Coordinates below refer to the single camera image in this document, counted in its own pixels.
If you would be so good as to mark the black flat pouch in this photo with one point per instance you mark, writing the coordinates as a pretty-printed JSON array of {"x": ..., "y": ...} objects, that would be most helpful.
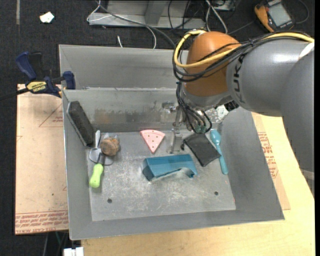
[{"x": 202, "y": 150}]

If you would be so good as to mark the brown cardboard board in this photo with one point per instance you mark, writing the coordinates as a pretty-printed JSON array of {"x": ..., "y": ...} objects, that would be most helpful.
[{"x": 40, "y": 155}]

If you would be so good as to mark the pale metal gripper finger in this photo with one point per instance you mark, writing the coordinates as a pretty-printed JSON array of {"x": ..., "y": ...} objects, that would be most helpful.
[
  {"x": 179, "y": 142},
  {"x": 173, "y": 143}
]

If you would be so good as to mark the black cylinder on white bracket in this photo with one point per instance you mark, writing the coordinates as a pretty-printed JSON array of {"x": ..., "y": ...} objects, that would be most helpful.
[{"x": 231, "y": 106}]

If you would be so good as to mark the dark grey flat block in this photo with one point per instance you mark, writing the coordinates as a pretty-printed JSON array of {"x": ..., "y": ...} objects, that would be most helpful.
[{"x": 81, "y": 123}]

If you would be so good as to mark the grey metal bin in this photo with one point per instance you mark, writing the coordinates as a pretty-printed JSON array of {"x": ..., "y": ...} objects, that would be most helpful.
[{"x": 150, "y": 195}]

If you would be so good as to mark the pink toy pizza slice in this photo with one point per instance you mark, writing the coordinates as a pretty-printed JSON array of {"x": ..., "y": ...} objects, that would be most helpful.
[{"x": 153, "y": 139}]

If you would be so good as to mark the teal plastic spoon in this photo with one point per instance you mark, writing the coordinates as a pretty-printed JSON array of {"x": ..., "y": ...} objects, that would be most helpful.
[{"x": 220, "y": 150}]

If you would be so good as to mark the brown walnut-like ball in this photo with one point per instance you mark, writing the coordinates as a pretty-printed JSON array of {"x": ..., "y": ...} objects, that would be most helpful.
[{"x": 110, "y": 147}]

